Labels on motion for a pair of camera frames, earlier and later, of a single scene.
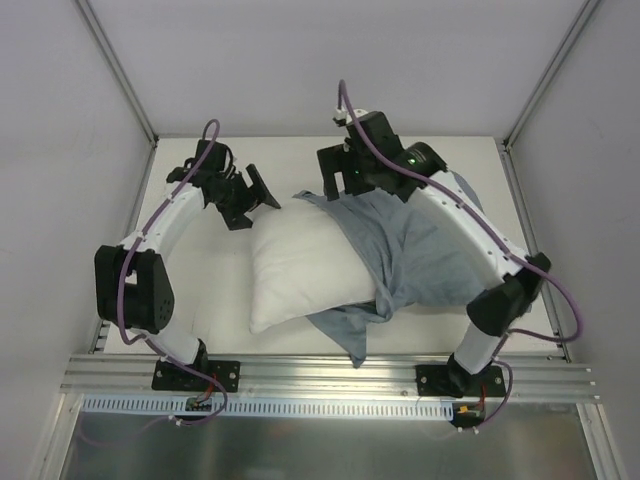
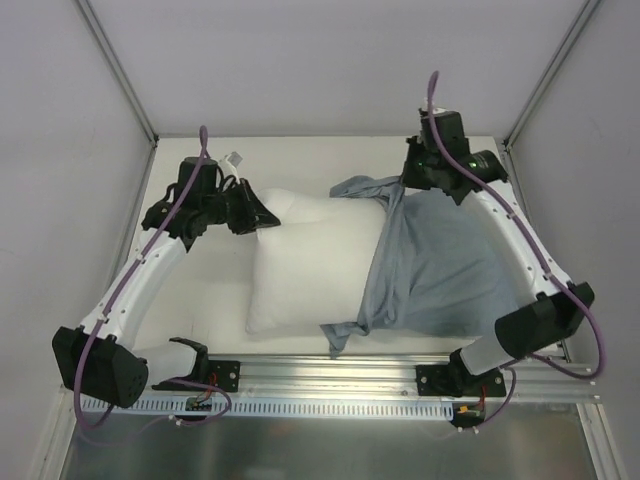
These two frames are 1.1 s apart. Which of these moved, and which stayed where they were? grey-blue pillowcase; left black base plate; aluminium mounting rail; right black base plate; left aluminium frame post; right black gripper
Moved: right black gripper; grey-blue pillowcase
Stayed: left black base plate; aluminium mounting rail; left aluminium frame post; right black base plate
